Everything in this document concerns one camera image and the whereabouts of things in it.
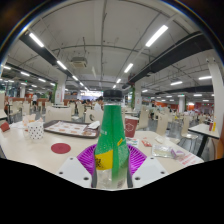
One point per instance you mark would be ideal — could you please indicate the white napkin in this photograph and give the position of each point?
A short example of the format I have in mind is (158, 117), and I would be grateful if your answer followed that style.
(94, 125)

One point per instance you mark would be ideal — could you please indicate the green-labelled clear drink bottle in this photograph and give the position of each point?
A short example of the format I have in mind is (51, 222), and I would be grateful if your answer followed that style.
(111, 140)

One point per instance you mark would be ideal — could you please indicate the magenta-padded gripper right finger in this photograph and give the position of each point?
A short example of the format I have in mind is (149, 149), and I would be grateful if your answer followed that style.
(148, 170)

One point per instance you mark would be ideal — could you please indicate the clear plastic bag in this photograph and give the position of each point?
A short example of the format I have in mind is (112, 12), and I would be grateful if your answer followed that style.
(165, 151)

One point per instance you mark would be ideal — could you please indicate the small red sachet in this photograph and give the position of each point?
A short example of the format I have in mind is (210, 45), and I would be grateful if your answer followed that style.
(146, 143)

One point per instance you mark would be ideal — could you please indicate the flat round red coaster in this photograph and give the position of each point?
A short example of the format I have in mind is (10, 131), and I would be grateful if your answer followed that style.
(60, 148)

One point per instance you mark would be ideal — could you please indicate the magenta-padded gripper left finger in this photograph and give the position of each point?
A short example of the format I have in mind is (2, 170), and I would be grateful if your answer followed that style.
(75, 170)

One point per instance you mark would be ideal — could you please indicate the group of ceiling lights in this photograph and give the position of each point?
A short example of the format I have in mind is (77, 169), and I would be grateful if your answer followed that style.
(156, 35)

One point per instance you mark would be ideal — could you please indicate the white polka dot mug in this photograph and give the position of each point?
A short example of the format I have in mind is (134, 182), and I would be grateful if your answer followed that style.
(35, 130)

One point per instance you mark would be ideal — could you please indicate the beige table with black legs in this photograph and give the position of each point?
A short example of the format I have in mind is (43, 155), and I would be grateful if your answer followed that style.
(205, 130)

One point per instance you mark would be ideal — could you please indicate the red paper cup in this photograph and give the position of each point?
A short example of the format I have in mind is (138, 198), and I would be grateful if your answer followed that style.
(130, 127)

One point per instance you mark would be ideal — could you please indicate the person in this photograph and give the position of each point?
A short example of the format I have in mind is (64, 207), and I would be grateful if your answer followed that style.
(34, 100)
(98, 104)

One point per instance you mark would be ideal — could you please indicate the dark food tray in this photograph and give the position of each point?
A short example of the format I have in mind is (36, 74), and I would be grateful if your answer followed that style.
(68, 128)

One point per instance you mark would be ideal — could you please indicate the crumpled orange food wrapper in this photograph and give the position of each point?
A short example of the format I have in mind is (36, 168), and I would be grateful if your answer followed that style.
(28, 119)

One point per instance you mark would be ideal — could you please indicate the colourful printed flyer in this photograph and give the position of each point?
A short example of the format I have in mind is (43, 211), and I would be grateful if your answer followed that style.
(132, 142)

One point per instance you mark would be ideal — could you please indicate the group of beige chairs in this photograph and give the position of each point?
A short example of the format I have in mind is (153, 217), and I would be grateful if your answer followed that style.
(58, 113)

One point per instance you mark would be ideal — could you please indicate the ceiling air conditioner unit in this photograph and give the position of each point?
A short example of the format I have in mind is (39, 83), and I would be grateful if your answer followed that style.
(79, 62)

